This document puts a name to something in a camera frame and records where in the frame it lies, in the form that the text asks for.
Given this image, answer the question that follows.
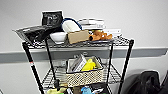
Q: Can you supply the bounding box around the pale basket with dark spots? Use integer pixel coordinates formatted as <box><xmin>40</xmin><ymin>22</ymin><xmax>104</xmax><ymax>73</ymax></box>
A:
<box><xmin>64</xmin><ymin>55</ymin><xmax>105</xmax><ymax>88</ymax></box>

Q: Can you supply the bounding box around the small tan cardboard box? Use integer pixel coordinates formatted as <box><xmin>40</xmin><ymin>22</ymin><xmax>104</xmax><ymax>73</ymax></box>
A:
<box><xmin>67</xmin><ymin>29</ymin><xmax>91</xmax><ymax>45</ymax></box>

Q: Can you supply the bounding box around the yellow soft item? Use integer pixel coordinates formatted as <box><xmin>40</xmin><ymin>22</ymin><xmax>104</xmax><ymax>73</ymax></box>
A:
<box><xmin>81</xmin><ymin>58</ymin><xmax>98</xmax><ymax>72</ymax></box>

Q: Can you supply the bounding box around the orange plush toy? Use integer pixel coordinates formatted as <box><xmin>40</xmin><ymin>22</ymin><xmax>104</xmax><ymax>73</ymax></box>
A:
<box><xmin>89</xmin><ymin>29</ymin><xmax>114</xmax><ymax>42</ymax></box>

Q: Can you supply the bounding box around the white bowl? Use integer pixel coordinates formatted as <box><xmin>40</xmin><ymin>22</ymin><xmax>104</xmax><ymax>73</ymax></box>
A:
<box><xmin>49</xmin><ymin>31</ymin><xmax>68</xmax><ymax>45</ymax></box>

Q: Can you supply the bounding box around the black bag with white print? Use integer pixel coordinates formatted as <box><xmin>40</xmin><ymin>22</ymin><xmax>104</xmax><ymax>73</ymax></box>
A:
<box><xmin>41</xmin><ymin>10</ymin><xmax>64</xmax><ymax>30</ymax></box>

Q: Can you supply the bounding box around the black bottle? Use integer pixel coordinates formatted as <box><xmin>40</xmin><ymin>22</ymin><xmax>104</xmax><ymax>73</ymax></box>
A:
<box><xmin>54</xmin><ymin>78</ymin><xmax>61</xmax><ymax>89</ymax></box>

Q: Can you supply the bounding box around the pale yellow packet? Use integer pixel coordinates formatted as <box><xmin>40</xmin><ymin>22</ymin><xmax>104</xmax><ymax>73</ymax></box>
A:
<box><xmin>46</xmin><ymin>86</ymin><xmax>68</xmax><ymax>94</ymax></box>

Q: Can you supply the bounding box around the clear tray with black contents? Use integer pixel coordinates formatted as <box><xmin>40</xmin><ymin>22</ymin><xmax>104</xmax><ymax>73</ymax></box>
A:
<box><xmin>12</xmin><ymin>24</ymin><xmax>52</xmax><ymax>46</ymax></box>

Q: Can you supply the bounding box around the black office chair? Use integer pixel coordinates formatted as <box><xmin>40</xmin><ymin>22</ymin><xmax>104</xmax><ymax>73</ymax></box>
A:
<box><xmin>121</xmin><ymin>69</ymin><xmax>168</xmax><ymax>94</ymax></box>

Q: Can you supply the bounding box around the white bag with blue handle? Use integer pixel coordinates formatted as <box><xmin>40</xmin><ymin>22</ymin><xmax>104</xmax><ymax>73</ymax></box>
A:
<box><xmin>61</xmin><ymin>17</ymin><xmax>83</xmax><ymax>34</ymax></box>

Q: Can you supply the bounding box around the small white wall plate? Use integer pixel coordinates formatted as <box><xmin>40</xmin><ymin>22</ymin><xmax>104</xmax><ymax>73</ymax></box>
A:
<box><xmin>60</xmin><ymin>59</ymin><xmax>67</xmax><ymax>67</ymax></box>

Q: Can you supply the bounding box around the black wire shelf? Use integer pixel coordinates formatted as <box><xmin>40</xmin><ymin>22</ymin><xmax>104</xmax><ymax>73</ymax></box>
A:
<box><xmin>21</xmin><ymin>34</ymin><xmax>136</xmax><ymax>94</ymax></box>

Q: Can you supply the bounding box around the long grey wall band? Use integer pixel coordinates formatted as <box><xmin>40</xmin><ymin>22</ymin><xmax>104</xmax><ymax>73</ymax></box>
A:
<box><xmin>0</xmin><ymin>46</ymin><xmax>168</xmax><ymax>64</ymax></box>

